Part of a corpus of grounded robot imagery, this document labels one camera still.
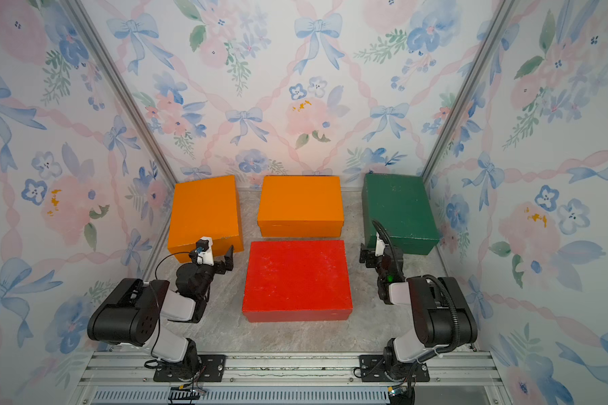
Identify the left corner aluminium post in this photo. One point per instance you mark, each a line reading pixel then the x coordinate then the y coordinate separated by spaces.
pixel 78 15

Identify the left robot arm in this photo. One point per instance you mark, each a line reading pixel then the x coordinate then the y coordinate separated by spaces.
pixel 134 311

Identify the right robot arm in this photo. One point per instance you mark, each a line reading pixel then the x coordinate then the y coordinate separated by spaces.
pixel 442 320

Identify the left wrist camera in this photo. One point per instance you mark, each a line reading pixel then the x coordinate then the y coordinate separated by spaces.
pixel 203 254

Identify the connector board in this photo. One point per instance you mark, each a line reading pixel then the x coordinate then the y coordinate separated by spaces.
pixel 401 395
pixel 182 395

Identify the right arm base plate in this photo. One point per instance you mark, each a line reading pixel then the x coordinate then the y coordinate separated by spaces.
pixel 372 368

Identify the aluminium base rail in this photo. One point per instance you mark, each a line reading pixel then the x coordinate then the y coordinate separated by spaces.
pixel 292 378

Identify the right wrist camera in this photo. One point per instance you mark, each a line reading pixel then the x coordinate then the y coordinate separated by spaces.
pixel 380 246

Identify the orange shoebox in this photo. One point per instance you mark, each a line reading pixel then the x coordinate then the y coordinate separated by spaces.
pixel 206 208
pixel 300 207

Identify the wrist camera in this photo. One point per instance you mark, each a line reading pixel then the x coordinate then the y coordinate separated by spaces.
pixel 380 246
pixel 203 254

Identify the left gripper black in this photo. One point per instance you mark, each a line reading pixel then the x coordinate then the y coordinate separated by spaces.
pixel 220 266

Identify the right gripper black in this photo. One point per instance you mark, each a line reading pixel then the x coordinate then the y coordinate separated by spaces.
pixel 370 255

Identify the right connector board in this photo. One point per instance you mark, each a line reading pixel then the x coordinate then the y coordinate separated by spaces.
pixel 401 395

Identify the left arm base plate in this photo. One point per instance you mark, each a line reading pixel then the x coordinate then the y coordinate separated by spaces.
pixel 203 368

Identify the green shoebox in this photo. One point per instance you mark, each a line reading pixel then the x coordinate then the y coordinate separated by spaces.
pixel 400 204

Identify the red shoebox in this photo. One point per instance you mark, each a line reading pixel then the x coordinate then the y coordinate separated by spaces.
pixel 297 281

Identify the left connector board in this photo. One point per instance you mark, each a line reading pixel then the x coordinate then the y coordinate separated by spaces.
pixel 182 395

